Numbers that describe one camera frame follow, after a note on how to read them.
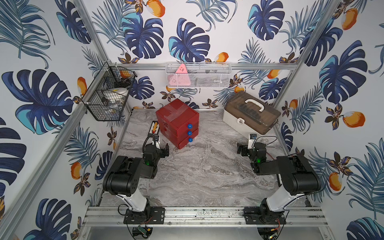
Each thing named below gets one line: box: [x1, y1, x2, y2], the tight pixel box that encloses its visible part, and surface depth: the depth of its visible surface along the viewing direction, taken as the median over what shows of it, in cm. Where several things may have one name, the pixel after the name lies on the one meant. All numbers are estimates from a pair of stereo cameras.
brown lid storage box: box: [222, 91, 281, 136], surface depth 97 cm
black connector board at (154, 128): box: [149, 121, 160, 135], surface depth 109 cm
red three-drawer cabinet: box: [156, 98, 200, 150], surface depth 92 cm
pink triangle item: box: [169, 63, 191, 86], surface depth 92 cm
